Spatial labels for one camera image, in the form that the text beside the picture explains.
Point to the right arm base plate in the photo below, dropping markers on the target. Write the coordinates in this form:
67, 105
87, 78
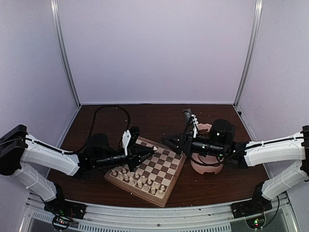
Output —
249, 208

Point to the right aluminium frame post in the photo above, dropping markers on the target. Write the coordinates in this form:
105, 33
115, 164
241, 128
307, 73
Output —
249, 56

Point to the left aluminium frame post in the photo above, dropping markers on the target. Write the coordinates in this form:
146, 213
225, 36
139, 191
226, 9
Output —
63, 52

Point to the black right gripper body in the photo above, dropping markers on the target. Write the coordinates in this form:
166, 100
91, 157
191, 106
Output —
188, 149

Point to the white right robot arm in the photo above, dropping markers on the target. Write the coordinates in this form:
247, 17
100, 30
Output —
220, 144

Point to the white rook piece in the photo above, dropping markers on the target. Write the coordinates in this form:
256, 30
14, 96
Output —
160, 192

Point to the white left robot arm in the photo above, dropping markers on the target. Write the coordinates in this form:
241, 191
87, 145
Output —
18, 149

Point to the pink double bowl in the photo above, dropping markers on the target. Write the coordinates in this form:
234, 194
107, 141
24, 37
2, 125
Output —
199, 168

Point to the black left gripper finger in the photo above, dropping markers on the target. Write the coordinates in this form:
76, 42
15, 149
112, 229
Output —
144, 154
143, 146

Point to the aluminium frame post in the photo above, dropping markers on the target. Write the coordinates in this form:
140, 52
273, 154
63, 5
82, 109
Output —
63, 52
249, 56

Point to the dark chess pieces pile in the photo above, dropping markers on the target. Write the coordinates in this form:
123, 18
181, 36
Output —
204, 133

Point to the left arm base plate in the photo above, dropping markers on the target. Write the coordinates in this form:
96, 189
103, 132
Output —
67, 209

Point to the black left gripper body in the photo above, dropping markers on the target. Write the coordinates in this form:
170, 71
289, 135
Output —
132, 157

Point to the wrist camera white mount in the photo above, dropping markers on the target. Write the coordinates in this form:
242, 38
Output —
191, 123
129, 138

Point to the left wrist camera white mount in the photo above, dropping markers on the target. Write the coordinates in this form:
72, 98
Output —
129, 138

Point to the white king piece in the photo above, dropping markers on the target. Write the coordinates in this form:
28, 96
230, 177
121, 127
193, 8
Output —
143, 179

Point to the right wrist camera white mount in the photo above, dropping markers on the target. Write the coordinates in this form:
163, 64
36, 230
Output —
191, 123

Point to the wooden chess board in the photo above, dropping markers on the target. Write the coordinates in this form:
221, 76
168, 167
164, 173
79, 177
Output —
163, 167

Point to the front aluminium rail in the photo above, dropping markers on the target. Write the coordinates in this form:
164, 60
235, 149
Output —
209, 218

